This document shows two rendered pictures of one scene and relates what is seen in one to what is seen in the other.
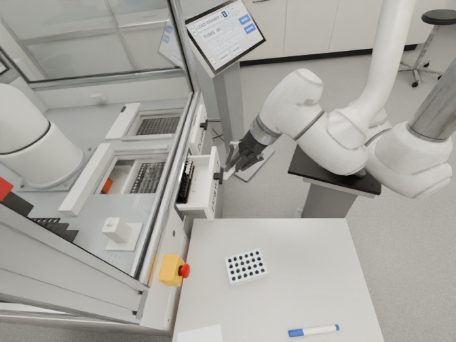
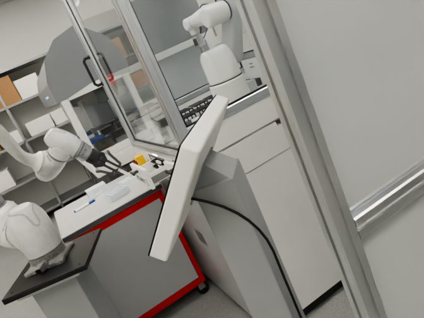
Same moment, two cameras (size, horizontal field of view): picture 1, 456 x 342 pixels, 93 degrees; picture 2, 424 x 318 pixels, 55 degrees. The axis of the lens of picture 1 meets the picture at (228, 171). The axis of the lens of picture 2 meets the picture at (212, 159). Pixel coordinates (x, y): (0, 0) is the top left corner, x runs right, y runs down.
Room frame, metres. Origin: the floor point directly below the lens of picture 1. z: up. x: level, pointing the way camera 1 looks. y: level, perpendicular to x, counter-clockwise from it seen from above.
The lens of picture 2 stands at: (2.47, -0.71, 1.39)
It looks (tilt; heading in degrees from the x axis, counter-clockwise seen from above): 16 degrees down; 148
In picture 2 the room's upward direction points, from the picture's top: 24 degrees counter-clockwise
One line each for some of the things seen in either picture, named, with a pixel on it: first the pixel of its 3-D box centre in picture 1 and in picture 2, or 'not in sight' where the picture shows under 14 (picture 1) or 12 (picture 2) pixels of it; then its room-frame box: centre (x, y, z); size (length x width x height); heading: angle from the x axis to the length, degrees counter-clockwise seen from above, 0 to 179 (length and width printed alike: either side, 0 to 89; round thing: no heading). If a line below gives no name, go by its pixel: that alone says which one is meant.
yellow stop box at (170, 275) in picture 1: (173, 270); (139, 161); (0.22, 0.22, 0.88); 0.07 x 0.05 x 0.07; 168
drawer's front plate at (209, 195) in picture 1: (212, 181); (142, 175); (0.52, 0.07, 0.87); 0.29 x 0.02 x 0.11; 168
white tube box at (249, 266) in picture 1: (245, 267); (117, 193); (0.22, 0.00, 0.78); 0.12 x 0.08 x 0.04; 94
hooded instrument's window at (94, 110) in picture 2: not in sight; (123, 101); (-1.06, 0.86, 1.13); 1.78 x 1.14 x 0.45; 168
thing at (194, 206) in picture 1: (162, 184); (176, 158); (0.57, 0.27, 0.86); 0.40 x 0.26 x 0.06; 78
